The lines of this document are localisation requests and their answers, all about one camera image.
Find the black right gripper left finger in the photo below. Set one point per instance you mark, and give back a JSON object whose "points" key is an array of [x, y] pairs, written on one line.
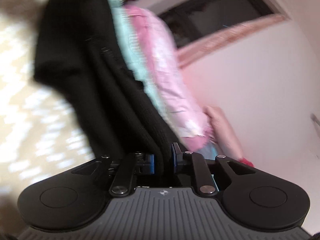
{"points": [[123, 173]]}

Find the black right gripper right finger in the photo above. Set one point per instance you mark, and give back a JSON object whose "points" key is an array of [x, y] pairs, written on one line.
{"points": [[194, 165]]}

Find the black pants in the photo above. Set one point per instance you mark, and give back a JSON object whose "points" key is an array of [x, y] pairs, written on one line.
{"points": [[77, 53]]}

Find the teal grey striped pillow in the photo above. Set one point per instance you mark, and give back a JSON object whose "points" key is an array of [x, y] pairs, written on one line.
{"points": [[209, 151]]}

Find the red clothes pile right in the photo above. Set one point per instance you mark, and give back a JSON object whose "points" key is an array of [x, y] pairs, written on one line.
{"points": [[246, 162]]}

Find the peach folded cloth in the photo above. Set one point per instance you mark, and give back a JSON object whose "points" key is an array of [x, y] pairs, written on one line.
{"points": [[224, 135]]}

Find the patterned beige teal quilt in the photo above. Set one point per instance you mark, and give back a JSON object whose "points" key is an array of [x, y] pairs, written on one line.
{"points": [[39, 133]]}

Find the pink floral pillow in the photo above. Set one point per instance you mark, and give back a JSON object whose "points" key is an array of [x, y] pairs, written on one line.
{"points": [[181, 111]]}

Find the dark framed window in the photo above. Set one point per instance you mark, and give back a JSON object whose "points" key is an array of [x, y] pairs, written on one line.
{"points": [[195, 19]]}

